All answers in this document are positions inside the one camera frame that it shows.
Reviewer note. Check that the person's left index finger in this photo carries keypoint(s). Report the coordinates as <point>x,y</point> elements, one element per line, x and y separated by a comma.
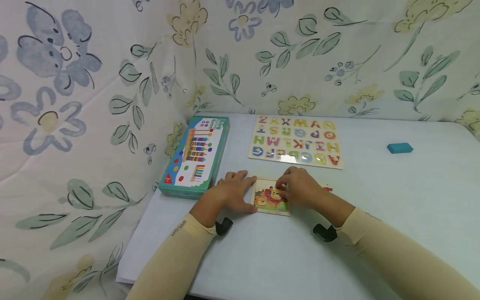
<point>247,182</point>

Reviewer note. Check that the person's left fingers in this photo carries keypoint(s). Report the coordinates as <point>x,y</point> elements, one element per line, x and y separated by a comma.
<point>231,176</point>

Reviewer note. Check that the red puzzle piece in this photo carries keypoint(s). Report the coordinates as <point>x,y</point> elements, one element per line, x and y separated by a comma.
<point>327,188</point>

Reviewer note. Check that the person's right forearm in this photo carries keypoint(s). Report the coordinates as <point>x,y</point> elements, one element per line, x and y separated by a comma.
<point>397,254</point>

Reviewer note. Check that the person's left hand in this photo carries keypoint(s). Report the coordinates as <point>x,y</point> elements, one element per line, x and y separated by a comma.
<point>225,196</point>

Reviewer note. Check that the person's right fingers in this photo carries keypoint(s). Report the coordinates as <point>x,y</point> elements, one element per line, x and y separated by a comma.
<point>287,183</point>

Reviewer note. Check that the set of colourful letter pieces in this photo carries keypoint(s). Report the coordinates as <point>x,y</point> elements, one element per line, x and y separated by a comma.
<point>295,141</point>

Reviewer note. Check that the person's left thumb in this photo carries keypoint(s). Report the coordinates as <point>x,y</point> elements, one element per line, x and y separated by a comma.
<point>250,208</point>

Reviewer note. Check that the blue rectangular block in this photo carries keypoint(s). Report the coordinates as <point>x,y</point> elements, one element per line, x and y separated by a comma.
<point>399,148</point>

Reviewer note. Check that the teal toy game box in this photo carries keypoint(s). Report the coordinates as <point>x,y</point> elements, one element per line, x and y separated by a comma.
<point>197,158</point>

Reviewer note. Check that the person's left forearm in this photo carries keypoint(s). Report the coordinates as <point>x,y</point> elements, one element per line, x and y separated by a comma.
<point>176,258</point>

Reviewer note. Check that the person's right hand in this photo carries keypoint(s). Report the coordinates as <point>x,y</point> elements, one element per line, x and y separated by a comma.
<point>305,189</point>

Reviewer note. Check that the wooden alphabet puzzle board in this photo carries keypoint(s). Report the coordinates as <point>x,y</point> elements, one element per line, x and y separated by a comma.
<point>296,141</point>

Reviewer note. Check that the black wrist band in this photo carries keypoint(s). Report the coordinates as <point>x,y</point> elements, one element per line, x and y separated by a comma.
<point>325,233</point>
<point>224,226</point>

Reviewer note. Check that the wooden lion jigsaw puzzle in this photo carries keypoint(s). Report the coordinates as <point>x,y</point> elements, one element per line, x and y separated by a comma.
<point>268,200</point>

